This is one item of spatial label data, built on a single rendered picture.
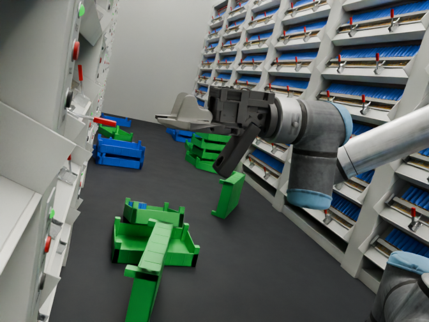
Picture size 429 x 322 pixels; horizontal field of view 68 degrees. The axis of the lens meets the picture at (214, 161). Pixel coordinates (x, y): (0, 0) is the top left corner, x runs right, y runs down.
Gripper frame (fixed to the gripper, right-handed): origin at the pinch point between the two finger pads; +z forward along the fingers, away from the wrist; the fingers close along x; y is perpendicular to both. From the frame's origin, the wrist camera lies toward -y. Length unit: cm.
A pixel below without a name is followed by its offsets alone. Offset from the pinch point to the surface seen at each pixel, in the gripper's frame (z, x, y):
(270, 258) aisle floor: -60, -54, -65
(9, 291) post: 16.7, 28.3, -11.1
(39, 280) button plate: 15.1, 24.4, -12.9
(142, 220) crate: -4, -56, -46
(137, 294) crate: 1.4, -10.0, -42.4
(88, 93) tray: 14.8, -41.4, 0.2
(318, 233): -99, -74, -65
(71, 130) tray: 12.9, 18.9, 1.5
